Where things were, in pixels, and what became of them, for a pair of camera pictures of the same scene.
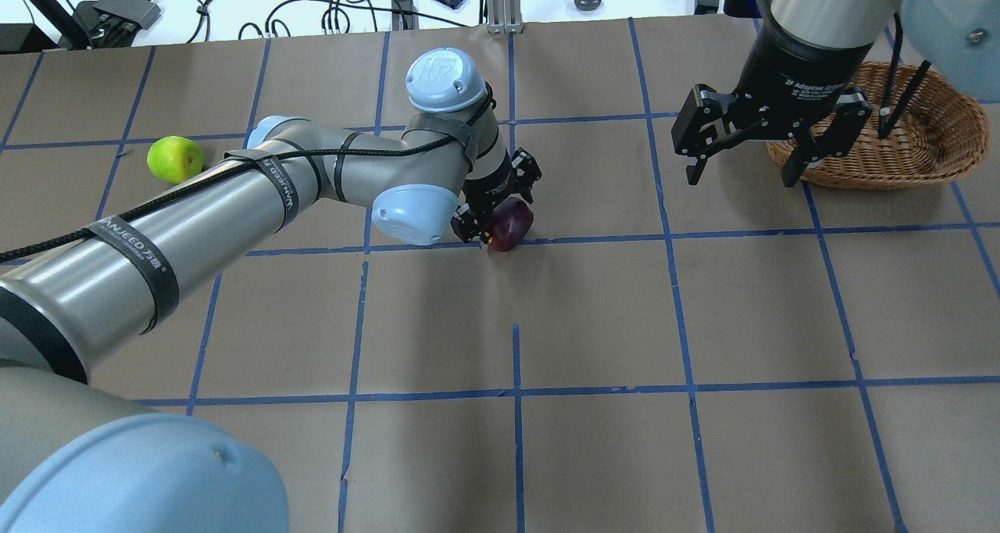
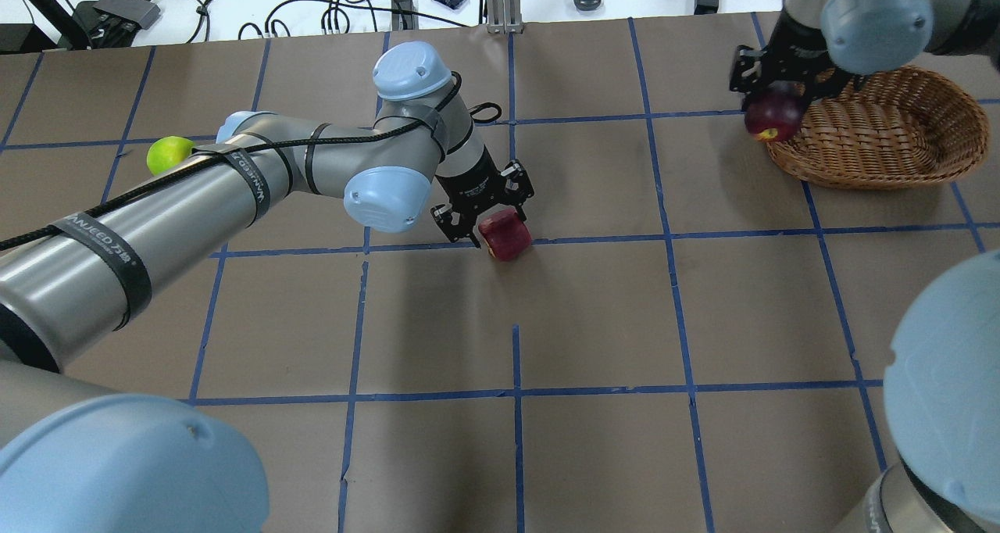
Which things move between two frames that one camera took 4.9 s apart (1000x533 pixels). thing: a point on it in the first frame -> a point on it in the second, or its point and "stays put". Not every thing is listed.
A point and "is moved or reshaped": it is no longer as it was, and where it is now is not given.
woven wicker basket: x=941 y=134 stays put
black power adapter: x=404 y=21 stays put
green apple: x=175 y=159 stays put
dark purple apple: x=512 y=221 is moved or reshaped
